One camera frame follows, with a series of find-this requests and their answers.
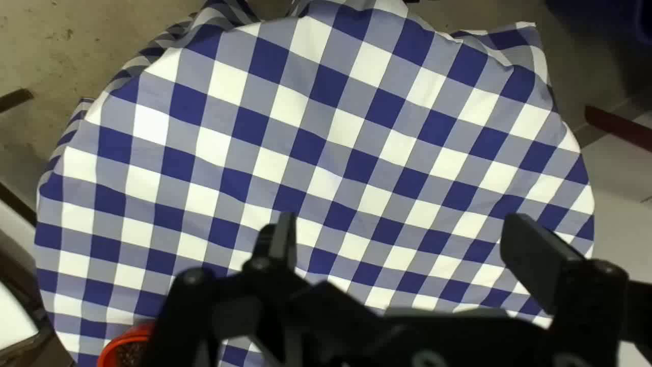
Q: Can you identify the blue white checkered tablecloth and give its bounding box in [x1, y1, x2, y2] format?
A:
[35, 0, 596, 367]

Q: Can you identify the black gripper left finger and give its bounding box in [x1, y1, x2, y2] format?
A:
[244, 215, 297, 278]

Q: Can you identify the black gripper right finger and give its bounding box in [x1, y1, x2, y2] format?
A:
[499, 215, 627, 326]

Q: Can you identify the orange round object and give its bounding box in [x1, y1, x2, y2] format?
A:
[95, 323, 153, 367]

